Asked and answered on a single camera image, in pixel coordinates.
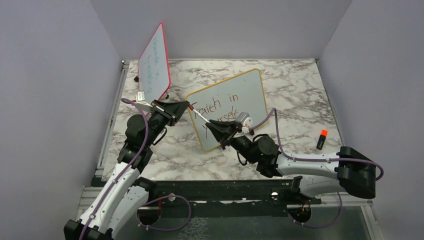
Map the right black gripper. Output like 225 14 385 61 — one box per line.
206 119 258 165

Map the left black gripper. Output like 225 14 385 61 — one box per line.
144 99 190 148

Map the white dry erase marker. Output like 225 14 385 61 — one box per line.
192 109 210 123

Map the yellow framed whiteboard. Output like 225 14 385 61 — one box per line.
184 68 270 153

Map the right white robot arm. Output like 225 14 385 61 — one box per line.
205 120 379 204

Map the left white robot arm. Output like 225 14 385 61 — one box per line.
63 98 190 240

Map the pink framed whiteboard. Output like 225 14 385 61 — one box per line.
137 23 172 103

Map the orange capped black marker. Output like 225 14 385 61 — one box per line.
316 129 328 150

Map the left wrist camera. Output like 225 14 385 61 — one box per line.
134 90 146 104

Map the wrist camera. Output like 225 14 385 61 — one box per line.
134 90 146 104
236 112 253 134

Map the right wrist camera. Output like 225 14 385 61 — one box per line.
236 112 253 134

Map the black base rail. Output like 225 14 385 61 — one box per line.
130 177 323 220

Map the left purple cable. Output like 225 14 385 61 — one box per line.
77 97 192 240

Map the aluminium side rail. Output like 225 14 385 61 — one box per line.
94 60 130 178

